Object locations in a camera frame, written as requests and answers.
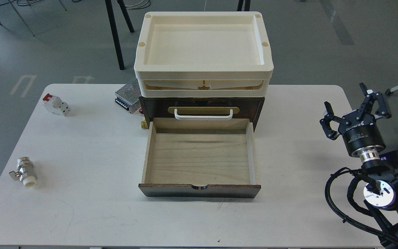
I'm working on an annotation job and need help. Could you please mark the metal valve with white pipe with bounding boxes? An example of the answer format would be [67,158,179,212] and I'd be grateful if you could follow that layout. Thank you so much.
[9,157,37,187]

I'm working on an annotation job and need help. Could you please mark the black table leg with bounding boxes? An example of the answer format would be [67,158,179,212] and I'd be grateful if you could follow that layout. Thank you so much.
[105,0,135,70]

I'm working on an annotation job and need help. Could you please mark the white red circuit breaker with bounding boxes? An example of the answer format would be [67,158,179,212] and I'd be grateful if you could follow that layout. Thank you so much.
[42,93,71,116]

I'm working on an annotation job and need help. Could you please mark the metal mesh power supply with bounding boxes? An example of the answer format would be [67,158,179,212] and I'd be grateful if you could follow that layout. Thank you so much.
[115,78,141,114]

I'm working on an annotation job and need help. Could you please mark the cream plastic tray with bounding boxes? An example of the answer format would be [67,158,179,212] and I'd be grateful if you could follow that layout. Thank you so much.
[134,11,274,98]

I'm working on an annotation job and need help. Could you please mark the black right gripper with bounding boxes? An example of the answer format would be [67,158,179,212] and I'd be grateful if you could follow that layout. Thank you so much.
[319,83,392,159]

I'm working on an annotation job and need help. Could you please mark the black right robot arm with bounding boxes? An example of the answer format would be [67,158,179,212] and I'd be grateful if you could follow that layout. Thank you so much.
[320,83,398,249]

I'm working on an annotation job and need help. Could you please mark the brass fitting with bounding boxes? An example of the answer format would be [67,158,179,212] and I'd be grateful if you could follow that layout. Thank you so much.
[141,117,149,129]

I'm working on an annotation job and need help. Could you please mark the white drawer handle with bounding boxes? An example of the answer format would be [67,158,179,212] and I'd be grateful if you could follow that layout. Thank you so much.
[174,109,233,121]

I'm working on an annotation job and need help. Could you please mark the dark wooden cabinet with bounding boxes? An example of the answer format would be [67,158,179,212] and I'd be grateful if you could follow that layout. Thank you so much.
[140,96,265,127]

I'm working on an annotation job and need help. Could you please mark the open wooden drawer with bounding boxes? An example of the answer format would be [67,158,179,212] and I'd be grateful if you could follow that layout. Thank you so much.
[139,118,261,198]

